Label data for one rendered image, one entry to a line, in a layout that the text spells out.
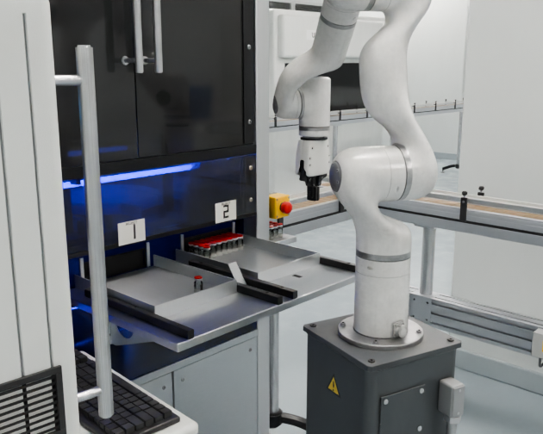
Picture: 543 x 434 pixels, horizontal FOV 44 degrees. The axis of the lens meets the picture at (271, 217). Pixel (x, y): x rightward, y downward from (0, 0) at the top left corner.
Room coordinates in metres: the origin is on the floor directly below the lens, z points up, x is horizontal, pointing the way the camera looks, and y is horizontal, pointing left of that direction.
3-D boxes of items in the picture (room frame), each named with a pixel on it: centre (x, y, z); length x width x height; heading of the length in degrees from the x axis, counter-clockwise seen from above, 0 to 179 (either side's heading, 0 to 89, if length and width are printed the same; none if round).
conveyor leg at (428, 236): (2.56, -0.62, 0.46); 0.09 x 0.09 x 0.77; 47
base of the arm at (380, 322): (1.41, -0.25, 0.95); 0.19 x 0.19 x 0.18
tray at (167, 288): (1.65, 0.30, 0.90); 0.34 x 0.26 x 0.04; 47
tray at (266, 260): (1.90, 0.07, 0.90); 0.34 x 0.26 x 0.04; 47
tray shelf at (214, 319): (1.73, 0.14, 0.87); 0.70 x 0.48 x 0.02; 137
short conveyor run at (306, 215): (2.47, -0.10, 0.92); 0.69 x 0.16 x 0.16; 137
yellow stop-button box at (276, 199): (2.16, -0.01, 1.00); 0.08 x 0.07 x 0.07; 47
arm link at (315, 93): (1.82, -0.11, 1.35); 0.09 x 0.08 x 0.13; 108
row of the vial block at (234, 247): (1.97, 0.15, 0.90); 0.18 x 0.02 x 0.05; 137
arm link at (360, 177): (1.40, -0.21, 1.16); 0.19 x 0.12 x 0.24; 108
